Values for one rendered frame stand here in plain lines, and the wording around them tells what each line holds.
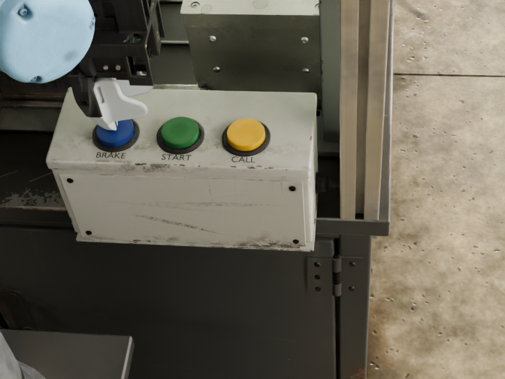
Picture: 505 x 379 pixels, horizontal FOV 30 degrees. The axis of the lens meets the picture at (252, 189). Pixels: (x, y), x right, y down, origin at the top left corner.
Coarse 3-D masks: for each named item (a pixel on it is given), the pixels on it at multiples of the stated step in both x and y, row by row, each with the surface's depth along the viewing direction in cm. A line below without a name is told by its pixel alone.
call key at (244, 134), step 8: (240, 120) 99; (248, 120) 99; (256, 120) 99; (232, 128) 98; (240, 128) 98; (248, 128) 98; (256, 128) 98; (264, 128) 98; (232, 136) 98; (240, 136) 98; (248, 136) 98; (256, 136) 97; (264, 136) 98; (232, 144) 97; (240, 144) 97; (248, 144) 97; (256, 144) 97
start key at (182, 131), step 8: (168, 120) 100; (176, 120) 100; (184, 120) 100; (192, 120) 100; (168, 128) 99; (176, 128) 99; (184, 128) 99; (192, 128) 99; (168, 136) 98; (176, 136) 98; (184, 136) 98; (192, 136) 98; (168, 144) 98; (176, 144) 98; (184, 144) 98
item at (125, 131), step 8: (120, 120) 100; (128, 120) 100; (120, 128) 100; (128, 128) 100; (104, 136) 99; (112, 136) 99; (120, 136) 99; (128, 136) 99; (104, 144) 99; (112, 144) 99; (120, 144) 99
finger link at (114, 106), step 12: (96, 84) 91; (108, 84) 91; (96, 96) 92; (108, 96) 93; (120, 96) 93; (108, 108) 94; (120, 108) 94; (132, 108) 94; (144, 108) 94; (96, 120) 95; (108, 120) 96
